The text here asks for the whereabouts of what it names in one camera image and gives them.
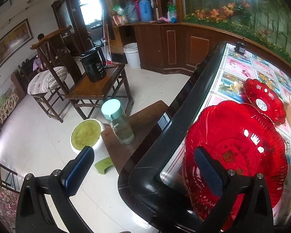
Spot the large red plastic plate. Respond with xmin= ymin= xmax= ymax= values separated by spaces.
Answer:
xmin=182 ymin=100 xmax=288 ymax=231

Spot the green plastic scoop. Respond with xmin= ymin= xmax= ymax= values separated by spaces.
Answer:
xmin=94 ymin=157 xmax=113 ymax=175

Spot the floral patterned sofa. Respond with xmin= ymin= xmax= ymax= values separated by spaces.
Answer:
xmin=0 ymin=70 xmax=26 ymax=128

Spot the small red plastic plate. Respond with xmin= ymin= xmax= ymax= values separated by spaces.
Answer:
xmin=243 ymin=78 xmax=287 ymax=125

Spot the teal lid water bottle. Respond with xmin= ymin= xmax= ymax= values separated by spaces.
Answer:
xmin=101 ymin=98 xmax=134 ymax=145

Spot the low brown wooden stool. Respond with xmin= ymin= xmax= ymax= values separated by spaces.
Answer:
xmin=101 ymin=100 xmax=168 ymax=173

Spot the wooden chair striped cushion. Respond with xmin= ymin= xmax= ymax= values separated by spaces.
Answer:
xmin=27 ymin=25 xmax=82 ymax=123

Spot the wooden side table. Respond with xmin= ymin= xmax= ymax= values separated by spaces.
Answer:
xmin=66 ymin=64 xmax=134 ymax=120

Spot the colourful fruit print tablecloth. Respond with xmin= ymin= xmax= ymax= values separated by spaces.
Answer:
xmin=160 ymin=44 xmax=291 ymax=226

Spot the black electric kettle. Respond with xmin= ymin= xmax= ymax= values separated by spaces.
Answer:
xmin=79 ymin=46 xmax=106 ymax=83

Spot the small black device on table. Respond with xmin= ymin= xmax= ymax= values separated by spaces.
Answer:
xmin=234 ymin=39 xmax=246 ymax=55

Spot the framed landscape painting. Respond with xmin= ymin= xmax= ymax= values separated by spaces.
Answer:
xmin=0 ymin=18 xmax=33 ymax=68

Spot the brown wooden cabinet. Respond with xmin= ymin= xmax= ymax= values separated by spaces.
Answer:
xmin=114 ymin=23 xmax=291 ymax=77

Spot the white plastic bucket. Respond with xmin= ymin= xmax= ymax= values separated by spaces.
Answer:
xmin=123 ymin=43 xmax=141 ymax=68

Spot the flower mural panel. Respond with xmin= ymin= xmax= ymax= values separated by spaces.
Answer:
xmin=183 ymin=0 xmax=291 ymax=64

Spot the grey thermos jug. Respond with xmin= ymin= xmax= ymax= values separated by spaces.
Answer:
xmin=125 ymin=1 xmax=139 ymax=23

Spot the blue thermos jug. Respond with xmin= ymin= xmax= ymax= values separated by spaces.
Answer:
xmin=139 ymin=0 xmax=152 ymax=22

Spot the black table frame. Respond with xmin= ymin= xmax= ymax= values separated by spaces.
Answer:
xmin=118 ymin=41 xmax=227 ymax=232

